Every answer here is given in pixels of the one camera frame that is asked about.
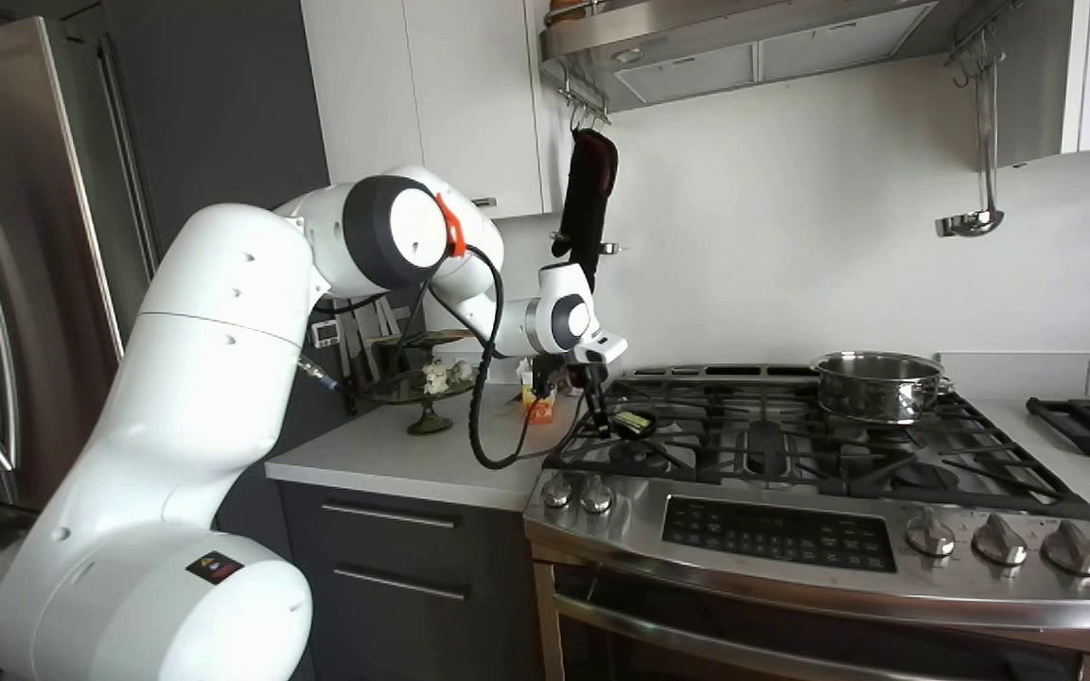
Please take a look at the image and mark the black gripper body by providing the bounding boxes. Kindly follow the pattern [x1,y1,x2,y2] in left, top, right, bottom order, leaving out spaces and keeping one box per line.
[529,347,612,396]

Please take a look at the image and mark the small silver stove knob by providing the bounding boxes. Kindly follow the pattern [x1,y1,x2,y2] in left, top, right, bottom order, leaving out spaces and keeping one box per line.
[578,478,616,521]
[538,473,577,516]

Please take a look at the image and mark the large silver stove knob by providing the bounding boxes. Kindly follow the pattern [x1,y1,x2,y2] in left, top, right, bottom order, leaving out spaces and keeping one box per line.
[1041,520,1090,583]
[906,508,962,563]
[969,511,1033,570]

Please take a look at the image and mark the black cast iron grates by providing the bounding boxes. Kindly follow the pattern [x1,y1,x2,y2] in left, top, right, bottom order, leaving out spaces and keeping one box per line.
[543,362,1090,521]

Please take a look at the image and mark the black oven mitt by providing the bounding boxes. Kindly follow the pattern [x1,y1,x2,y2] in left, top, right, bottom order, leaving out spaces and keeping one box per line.
[551,125,624,295]

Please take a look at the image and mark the dark grey base cabinet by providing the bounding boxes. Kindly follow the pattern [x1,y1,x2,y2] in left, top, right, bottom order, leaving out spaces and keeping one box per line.
[278,482,547,681]

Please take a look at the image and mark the stainless steel pot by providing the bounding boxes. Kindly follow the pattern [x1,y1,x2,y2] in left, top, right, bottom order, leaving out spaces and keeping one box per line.
[816,347,958,430]

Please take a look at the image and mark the stainless steel gas range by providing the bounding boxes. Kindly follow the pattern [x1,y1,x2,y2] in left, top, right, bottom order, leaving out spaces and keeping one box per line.
[518,362,1090,681]

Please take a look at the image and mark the stainless steel range hood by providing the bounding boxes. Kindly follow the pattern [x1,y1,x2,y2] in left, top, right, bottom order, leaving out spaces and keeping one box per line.
[538,0,1029,119]

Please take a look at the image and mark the hanging metal ladle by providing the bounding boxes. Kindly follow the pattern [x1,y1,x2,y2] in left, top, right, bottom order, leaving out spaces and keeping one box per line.
[935,49,1011,244]

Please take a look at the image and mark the dark grey tall cabinet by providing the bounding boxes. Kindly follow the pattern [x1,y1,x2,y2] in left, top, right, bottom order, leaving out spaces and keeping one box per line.
[56,0,366,534]

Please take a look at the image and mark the stainless steel refrigerator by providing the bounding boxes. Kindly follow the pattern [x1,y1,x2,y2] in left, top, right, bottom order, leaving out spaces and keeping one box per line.
[0,10,157,563]

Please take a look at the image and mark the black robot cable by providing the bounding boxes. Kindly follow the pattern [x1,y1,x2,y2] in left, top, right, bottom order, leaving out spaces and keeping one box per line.
[421,244,596,473]

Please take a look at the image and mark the orange strap on arm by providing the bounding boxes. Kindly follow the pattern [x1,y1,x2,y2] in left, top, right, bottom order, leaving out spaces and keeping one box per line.
[433,192,475,261]

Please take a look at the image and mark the short silver drawer handle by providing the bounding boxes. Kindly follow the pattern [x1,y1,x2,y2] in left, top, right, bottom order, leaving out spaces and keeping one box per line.
[320,498,433,534]

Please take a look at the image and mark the small white wall outlet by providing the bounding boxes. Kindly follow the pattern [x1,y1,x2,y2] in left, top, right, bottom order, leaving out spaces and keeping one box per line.
[307,314,349,353]

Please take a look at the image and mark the long silver drawer handle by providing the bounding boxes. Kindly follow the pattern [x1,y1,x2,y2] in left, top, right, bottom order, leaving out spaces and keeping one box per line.
[330,563,475,607]

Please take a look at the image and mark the silver oven door handle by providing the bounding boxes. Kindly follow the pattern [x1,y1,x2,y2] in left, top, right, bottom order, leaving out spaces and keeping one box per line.
[551,587,1088,681]

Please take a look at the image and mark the white two-door wall cabinet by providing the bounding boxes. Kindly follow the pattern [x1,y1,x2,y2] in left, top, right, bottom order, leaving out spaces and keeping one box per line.
[298,0,556,223]

